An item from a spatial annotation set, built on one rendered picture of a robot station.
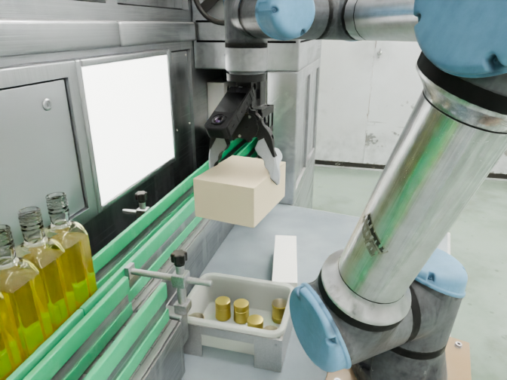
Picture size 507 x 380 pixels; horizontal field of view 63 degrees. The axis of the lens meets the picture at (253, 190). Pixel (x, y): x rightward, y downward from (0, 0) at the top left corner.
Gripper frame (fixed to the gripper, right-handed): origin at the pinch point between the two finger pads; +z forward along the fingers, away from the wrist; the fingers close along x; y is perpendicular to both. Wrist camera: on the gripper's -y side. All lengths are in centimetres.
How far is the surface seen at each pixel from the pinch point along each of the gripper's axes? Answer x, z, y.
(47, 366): 10.4, 15.2, -39.5
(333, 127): 59, 64, 341
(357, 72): 41, 10, 344
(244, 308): -0.5, 29.4, -0.5
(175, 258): 5.4, 9.9, -15.9
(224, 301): 4.4, 29.0, -0.3
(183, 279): 4.3, 14.2, -15.5
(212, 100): 48, -1, 76
